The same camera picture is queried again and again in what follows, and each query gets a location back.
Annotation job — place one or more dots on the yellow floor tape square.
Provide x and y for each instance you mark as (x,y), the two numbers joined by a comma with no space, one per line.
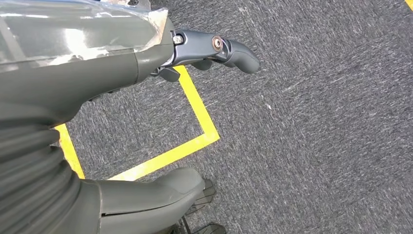
(409,3)
(200,109)

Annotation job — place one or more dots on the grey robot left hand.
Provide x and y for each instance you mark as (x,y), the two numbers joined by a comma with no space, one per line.
(80,80)

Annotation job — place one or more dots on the black robot foot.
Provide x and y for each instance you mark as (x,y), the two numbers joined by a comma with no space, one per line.
(203,197)

